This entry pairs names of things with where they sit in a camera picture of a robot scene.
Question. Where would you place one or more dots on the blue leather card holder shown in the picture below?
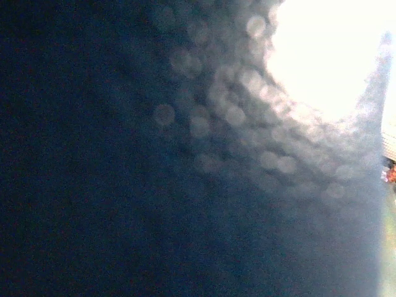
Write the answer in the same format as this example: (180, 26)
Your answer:
(192, 148)

